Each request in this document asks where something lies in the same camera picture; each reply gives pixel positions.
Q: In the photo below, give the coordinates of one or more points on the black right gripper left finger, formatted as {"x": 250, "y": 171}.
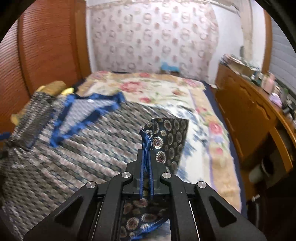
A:
{"x": 92, "y": 213}

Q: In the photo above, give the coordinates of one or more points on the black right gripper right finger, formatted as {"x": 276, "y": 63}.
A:
{"x": 197, "y": 211}

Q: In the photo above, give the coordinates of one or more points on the navy patterned silk garment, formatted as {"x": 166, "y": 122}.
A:
{"x": 62, "y": 143}

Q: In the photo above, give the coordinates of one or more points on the floral bed quilt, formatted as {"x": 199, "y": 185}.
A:
{"x": 207, "y": 156}

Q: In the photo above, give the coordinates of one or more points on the wooden dresser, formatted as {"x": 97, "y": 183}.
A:
{"x": 257, "y": 126}

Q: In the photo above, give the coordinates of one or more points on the yellow plush toy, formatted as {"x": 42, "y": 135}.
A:
{"x": 67, "y": 91}

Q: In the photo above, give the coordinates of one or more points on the pink bottle on dresser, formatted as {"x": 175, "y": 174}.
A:
{"x": 268, "y": 83}

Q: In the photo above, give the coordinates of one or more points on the blue box on bed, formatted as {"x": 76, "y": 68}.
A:
{"x": 168, "y": 68}

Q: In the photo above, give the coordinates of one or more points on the patterned fabric headboard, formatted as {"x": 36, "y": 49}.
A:
{"x": 138, "y": 36}

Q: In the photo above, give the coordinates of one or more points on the wooden louvered wardrobe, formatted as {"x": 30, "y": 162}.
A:
{"x": 46, "y": 43}

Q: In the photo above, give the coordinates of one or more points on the cream lace curtain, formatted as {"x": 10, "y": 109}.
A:
{"x": 247, "y": 27}

